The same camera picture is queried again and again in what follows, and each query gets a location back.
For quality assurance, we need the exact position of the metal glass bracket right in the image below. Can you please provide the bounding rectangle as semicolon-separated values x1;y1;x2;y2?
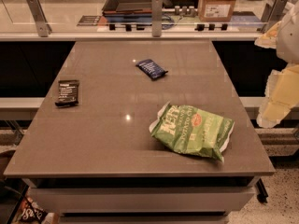
261;0;288;33

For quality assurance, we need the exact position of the dark open tray box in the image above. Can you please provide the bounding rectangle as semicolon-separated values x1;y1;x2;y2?
102;0;151;15

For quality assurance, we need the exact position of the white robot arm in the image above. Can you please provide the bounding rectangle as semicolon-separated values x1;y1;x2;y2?
255;2;299;128

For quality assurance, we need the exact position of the metal glass bracket left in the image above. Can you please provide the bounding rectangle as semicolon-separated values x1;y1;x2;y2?
26;0;51;37

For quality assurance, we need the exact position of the black rxbar chocolate bar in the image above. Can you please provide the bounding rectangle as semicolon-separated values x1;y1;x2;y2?
55;80;79;107

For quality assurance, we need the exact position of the glass barrier panel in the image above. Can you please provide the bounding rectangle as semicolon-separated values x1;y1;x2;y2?
0;0;266;34

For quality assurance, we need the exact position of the blue rxbar blueberry bar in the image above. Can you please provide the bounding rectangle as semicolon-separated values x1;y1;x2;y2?
135;59;167;80

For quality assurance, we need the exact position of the metal glass bracket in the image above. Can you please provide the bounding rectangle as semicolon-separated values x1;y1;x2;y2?
261;0;288;33
26;0;51;37
151;0;163;37

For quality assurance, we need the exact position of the brown cardboard box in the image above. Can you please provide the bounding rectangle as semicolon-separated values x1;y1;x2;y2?
198;0;236;21

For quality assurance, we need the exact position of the snack bag in bin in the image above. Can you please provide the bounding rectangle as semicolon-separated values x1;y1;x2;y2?
11;198;59;224

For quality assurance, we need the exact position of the metal glass bracket middle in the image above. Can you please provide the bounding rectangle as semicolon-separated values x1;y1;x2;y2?
151;0;163;37

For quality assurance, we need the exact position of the green kettle chips bag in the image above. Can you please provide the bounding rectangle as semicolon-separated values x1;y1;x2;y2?
149;103;235;162

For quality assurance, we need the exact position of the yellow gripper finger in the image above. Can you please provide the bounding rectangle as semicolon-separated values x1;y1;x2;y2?
256;63;299;128
254;21;281;49

